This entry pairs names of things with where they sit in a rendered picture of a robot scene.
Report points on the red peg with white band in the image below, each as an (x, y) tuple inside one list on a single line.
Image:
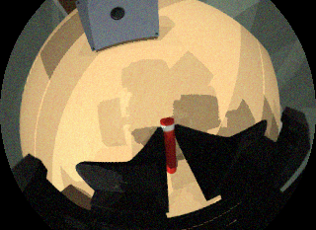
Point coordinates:
[(168, 127)]

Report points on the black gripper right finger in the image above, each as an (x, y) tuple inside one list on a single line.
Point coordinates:
[(212, 157)]

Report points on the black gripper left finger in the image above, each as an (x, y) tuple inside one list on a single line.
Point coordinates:
[(146, 172)]

